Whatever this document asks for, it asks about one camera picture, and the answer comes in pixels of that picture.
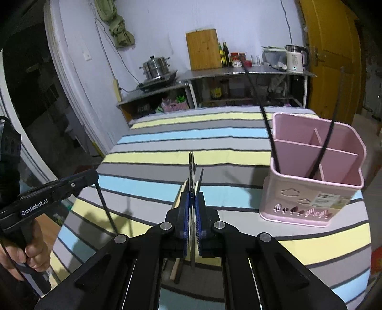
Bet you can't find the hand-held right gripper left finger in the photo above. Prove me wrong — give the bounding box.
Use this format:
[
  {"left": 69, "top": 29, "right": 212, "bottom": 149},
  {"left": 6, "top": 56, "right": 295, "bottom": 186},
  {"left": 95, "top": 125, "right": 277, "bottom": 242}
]
[{"left": 34, "top": 191, "right": 191, "bottom": 310}]

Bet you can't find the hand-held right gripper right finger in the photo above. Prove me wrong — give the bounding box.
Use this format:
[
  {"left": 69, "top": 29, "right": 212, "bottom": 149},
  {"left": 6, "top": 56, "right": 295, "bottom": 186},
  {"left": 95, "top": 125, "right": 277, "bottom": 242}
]
[{"left": 196, "top": 191, "right": 349, "bottom": 310}]

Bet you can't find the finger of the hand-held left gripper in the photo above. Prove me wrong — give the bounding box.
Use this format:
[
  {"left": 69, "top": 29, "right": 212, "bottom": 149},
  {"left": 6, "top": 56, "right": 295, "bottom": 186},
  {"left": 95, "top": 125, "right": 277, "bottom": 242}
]
[{"left": 57, "top": 169, "right": 100, "bottom": 198}]

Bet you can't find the thin silver metal utensil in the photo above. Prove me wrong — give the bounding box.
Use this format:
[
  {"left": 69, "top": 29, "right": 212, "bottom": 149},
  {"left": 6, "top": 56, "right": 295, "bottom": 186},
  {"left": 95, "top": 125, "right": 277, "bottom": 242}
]
[{"left": 189, "top": 151, "right": 196, "bottom": 269}]

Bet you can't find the pink utensil holder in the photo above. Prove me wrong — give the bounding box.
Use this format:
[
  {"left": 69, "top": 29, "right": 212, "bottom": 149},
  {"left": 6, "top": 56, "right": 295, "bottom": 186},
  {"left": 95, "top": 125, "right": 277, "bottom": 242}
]
[{"left": 258, "top": 112, "right": 367, "bottom": 228}]

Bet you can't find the person's left hand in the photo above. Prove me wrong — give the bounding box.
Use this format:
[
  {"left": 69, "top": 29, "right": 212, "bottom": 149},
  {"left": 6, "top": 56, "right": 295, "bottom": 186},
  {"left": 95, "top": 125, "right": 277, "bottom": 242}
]
[{"left": 0, "top": 222, "right": 51, "bottom": 281}]

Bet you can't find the striped tablecloth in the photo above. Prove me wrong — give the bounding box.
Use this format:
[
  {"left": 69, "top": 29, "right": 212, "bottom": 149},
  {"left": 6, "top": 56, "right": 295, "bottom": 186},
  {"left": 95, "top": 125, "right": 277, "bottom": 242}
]
[{"left": 49, "top": 106, "right": 372, "bottom": 310}]

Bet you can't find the low steel shelf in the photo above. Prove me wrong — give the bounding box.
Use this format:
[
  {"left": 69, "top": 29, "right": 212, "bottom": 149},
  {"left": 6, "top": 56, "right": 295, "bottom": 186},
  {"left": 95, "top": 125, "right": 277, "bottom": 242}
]
[{"left": 116, "top": 82, "right": 191, "bottom": 123}]

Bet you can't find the pink plastic basket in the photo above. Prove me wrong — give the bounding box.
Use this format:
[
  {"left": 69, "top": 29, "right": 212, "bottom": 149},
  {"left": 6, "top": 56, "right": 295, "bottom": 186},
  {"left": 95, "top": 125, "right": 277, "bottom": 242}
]
[{"left": 161, "top": 100, "right": 189, "bottom": 113}]

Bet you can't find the black induction cooker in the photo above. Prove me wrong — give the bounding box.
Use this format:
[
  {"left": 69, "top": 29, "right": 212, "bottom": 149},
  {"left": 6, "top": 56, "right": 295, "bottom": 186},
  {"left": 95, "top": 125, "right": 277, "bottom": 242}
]
[{"left": 137, "top": 70, "right": 179, "bottom": 92}]

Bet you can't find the steel steamer pot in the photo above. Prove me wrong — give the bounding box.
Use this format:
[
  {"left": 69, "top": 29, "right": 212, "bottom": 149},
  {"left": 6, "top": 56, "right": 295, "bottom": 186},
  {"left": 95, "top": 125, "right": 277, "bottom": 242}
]
[{"left": 140, "top": 54, "right": 171, "bottom": 80}]

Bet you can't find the tall steel kitchen table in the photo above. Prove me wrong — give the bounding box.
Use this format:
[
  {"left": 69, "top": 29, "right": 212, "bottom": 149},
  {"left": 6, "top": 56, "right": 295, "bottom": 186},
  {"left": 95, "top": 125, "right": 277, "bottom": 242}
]
[{"left": 177, "top": 65, "right": 317, "bottom": 109}]

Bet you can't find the green hanging cloth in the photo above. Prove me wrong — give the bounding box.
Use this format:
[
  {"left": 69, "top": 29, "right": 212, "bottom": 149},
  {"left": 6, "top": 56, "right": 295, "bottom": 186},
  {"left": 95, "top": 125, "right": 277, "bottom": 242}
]
[{"left": 97, "top": 0, "right": 135, "bottom": 49}]

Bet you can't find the wooden cutting board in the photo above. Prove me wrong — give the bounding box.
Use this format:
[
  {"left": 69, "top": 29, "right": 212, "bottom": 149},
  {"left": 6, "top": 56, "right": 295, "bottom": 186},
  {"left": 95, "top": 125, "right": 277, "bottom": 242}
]
[{"left": 186, "top": 28, "right": 222, "bottom": 71}]

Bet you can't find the clear plastic container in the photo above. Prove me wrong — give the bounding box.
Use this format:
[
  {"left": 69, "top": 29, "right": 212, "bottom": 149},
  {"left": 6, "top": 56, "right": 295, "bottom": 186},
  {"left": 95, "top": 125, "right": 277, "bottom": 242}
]
[{"left": 262, "top": 46, "right": 288, "bottom": 70}]

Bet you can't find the white electric kettle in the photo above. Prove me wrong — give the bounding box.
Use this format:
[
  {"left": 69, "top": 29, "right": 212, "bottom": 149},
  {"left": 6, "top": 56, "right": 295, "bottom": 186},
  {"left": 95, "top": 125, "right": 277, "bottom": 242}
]
[{"left": 286, "top": 45, "right": 309, "bottom": 73}]

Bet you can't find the yellow wooden door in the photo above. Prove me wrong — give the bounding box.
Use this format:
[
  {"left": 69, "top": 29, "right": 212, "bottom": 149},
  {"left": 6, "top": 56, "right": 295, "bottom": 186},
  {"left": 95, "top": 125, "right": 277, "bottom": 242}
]
[{"left": 300, "top": 0, "right": 363, "bottom": 126}]

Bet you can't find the white door frame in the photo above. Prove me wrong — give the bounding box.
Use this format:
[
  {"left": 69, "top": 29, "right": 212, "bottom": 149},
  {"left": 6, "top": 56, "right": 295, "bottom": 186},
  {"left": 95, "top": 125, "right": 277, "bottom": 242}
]
[{"left": 43, "top": 0, "right": 120, "bottom": 157}]

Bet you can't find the thin black wall cable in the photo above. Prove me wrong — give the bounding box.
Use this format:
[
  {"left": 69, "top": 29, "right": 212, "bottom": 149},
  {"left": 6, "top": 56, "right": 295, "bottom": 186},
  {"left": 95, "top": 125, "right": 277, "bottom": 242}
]
[{"left": 95, "top": 18, "right": 141, "bottom": 90}]

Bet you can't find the black kettle cable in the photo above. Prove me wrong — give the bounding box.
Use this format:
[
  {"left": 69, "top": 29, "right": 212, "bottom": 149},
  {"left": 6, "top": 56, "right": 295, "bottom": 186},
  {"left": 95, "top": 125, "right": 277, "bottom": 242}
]
[{"left": 281, "top": 0, "right": 296, "bottom": 46}]

